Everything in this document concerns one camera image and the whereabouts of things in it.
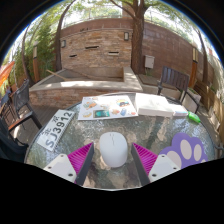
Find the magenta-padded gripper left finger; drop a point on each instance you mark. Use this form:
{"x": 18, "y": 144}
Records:
{"x": 78, "y": 158}

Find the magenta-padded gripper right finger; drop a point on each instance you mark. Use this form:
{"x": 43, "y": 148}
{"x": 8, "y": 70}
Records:
{"x": 146, "y": 158}

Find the purple paw-shaped mouse pad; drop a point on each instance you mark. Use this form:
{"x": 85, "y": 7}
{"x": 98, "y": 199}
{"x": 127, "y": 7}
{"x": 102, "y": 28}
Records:
{"x": 186, "y": 150}

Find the white licence plate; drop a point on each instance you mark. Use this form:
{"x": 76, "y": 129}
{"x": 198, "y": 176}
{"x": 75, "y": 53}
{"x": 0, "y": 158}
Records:
{"x": 56, "y": 130}

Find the white flat box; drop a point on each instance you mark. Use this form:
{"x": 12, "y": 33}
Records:
{"x": 153, "y": 105}

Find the small white pack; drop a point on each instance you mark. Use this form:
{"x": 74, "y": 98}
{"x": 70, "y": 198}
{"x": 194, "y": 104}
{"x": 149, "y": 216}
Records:
{"x": 180, "y": 110}

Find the green pack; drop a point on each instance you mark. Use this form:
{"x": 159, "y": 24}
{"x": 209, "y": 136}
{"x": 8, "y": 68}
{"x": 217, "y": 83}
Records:
{"x": 194, "y": 117}

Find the black metal chair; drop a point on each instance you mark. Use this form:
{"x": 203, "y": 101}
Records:
{"x": 20, "y": 96}
{"x": 8, "y": 143}

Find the raised stone bed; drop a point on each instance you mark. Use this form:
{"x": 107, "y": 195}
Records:
{"x": 83, "y": 85}

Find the white planter box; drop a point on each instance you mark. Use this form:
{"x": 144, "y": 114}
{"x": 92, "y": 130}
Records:
{"x": 193, "y": 98}

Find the dark wooden armchair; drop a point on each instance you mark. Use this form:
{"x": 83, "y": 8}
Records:
{"x": 173, "y": 80}

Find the wooden stick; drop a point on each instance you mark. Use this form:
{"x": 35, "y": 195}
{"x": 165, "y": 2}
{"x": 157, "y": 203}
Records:
{"x": 56, "y": 75}

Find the thin tree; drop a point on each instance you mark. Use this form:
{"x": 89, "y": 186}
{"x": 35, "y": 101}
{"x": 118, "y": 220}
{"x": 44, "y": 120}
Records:
{"x": 59, "y": 43}
{"x": 204, "y": 56}

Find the large tree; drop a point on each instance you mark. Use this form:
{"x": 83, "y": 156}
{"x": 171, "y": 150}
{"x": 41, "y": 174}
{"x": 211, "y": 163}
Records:
{"x": 137, "y": 36}

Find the grey wall mailbox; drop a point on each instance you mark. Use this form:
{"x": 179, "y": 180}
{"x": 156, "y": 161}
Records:
{"x": 149, "y": 61}

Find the wooden lamp post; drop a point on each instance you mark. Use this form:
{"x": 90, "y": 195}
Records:
{"x": 195, "y": 60}
{"x": 35, "y": 61}

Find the black wall lamp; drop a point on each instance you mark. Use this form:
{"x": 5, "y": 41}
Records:
{"x": 63, "y": 43}
{"x": 126, "y": 36}

